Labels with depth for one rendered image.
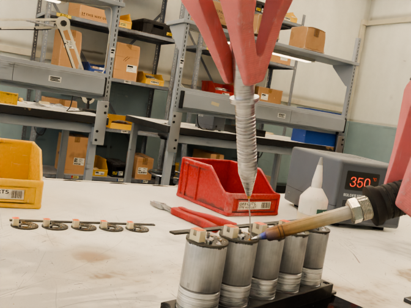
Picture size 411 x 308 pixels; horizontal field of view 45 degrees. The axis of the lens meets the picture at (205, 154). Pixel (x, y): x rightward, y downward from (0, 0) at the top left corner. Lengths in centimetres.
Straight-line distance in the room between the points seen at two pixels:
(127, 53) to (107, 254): 412
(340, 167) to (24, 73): 205
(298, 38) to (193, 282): 321
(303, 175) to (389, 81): 558
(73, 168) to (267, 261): 414
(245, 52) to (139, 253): 25
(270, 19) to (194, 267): 14
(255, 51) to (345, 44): 628
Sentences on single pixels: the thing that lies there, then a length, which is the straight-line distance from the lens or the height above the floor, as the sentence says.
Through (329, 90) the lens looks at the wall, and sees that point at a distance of 639.
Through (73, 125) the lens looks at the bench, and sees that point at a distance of 269.
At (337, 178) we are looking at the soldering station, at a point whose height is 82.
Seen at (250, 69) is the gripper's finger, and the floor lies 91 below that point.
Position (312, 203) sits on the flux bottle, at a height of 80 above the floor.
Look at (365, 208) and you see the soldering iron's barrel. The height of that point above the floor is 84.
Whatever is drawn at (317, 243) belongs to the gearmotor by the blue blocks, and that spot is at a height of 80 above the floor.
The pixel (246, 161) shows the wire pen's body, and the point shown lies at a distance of 27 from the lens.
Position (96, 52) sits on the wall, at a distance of 486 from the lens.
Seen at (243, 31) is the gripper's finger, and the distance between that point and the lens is 24.
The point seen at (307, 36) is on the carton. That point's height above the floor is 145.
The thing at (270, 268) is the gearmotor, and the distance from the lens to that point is 32.
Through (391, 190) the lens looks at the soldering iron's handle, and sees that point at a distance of 31.
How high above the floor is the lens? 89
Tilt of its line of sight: 5 degrees down
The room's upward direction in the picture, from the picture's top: 9 degrees clockwise
